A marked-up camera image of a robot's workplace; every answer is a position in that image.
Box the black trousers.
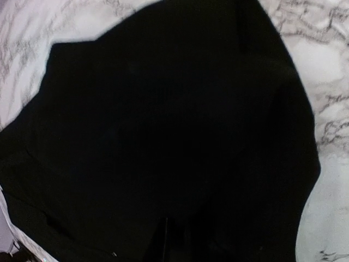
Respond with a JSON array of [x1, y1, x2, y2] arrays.
[[1, 1, 320, 261]]

